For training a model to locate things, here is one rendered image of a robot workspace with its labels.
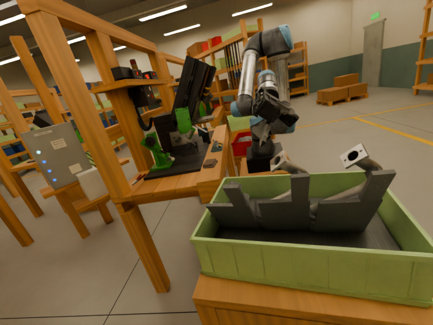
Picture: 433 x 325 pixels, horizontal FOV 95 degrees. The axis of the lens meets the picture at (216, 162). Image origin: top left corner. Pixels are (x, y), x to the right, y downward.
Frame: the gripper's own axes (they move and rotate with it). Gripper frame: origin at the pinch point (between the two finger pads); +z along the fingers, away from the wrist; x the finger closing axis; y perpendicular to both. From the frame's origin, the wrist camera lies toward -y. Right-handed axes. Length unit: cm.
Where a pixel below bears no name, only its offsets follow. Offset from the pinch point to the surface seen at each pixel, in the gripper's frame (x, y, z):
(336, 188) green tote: -11.3, -41.5, -3.1
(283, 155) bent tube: 2.2, 1.8, 12.1
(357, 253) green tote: 0.0, -20.6, 30.4
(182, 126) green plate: -84, 19, -80
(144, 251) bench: -125, 10, 9
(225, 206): -22.9, 3.9, 16.7
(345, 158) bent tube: 10.7, -9.8, 13.2
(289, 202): -8.3, -9.6, 16.7
